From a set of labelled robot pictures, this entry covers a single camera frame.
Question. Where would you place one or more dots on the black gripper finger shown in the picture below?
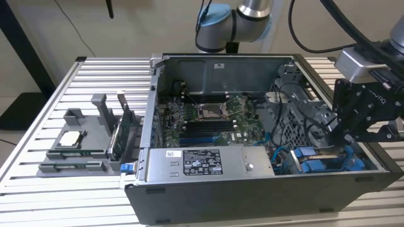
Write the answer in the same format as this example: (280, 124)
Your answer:
(342, 104)
(379, 134)

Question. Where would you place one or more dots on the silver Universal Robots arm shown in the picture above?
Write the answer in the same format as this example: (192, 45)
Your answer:
(218, 33)

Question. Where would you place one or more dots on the metal disk bay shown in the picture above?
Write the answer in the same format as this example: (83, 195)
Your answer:
(296, 163)

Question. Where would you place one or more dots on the black RAM slot bank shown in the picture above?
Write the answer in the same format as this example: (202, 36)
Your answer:
(210, 126)
(206, 97)

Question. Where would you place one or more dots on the blue expansion slot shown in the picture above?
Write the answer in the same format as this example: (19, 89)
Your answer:
(195, 141)

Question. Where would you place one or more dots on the gray metal drive cage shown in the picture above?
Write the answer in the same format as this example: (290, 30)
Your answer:
(286, 91)

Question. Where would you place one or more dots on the green motherboard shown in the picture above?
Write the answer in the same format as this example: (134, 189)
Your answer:
(250, 127)

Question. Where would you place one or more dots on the CPU socket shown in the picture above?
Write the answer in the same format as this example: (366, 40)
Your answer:
(208, 112)

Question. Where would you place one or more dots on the thin metal locking lever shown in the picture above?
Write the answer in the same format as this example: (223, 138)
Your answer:
(191, 98)

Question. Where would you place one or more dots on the silver power supply unit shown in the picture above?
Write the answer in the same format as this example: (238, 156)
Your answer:
(208, 163)

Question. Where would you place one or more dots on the black open PC case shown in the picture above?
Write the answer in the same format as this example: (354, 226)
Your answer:
(220, 201)

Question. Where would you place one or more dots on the green graphics card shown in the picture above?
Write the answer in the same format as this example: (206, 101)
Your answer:
(122, 137)

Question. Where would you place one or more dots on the blue case latch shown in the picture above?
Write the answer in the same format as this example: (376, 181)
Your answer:
(126, 168)

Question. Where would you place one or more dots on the gray parts rack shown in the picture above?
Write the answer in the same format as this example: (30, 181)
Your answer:
(91, 132)

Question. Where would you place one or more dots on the black hanging antenna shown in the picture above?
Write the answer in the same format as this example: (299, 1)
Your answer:
(110, 9)

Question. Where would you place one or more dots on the silver CPU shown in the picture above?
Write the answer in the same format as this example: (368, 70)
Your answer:
(71, 138)

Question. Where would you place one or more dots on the black stand with base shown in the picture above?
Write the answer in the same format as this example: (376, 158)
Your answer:
(19, 35)

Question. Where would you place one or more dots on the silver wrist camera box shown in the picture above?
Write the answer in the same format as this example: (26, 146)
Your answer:
(356, 63)

